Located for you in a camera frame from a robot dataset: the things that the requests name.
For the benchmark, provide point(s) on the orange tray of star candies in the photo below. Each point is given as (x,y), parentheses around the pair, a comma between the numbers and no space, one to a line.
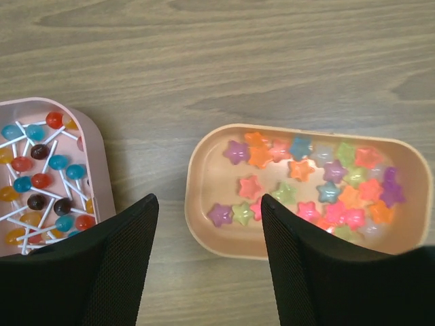
(371,191)

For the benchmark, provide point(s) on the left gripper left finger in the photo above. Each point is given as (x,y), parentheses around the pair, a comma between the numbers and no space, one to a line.
(95,277)

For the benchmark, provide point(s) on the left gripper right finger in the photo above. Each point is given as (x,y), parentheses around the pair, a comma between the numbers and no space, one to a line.
(320,279)

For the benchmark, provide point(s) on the pink tray of lollipops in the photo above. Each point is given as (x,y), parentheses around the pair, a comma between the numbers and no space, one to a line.
(54,175)

